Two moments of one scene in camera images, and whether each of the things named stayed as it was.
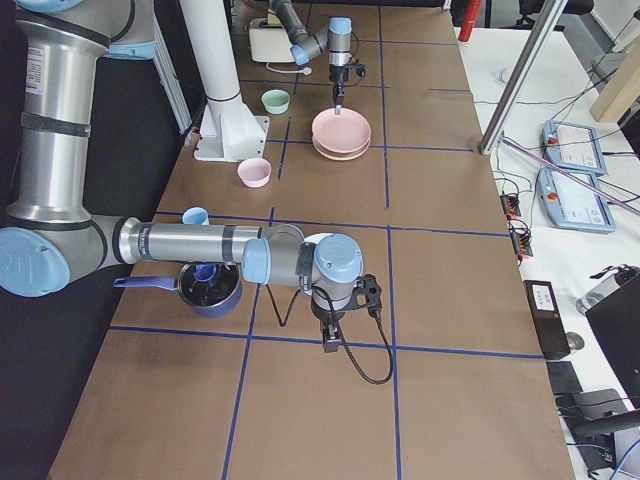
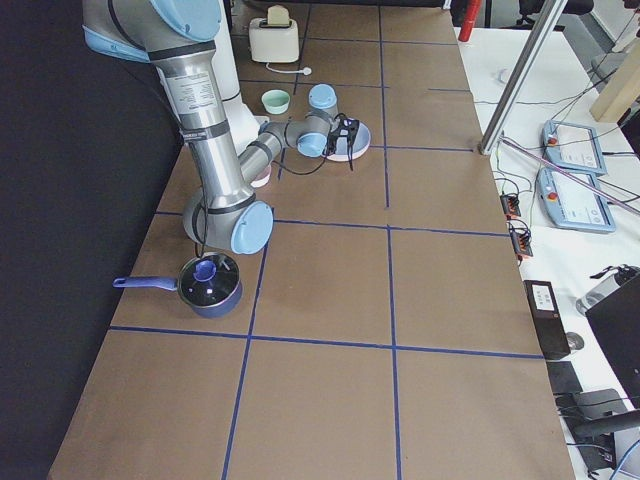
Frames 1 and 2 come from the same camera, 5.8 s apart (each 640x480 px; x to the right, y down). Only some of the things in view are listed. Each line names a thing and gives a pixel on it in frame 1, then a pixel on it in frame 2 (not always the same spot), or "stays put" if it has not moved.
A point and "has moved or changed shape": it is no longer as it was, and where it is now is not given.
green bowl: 276,102 stays put
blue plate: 316,237 to 360,143
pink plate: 342,133 has moved or changed shape
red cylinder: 471,16 stays put
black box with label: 548,319 stays put
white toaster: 268,40 stays put
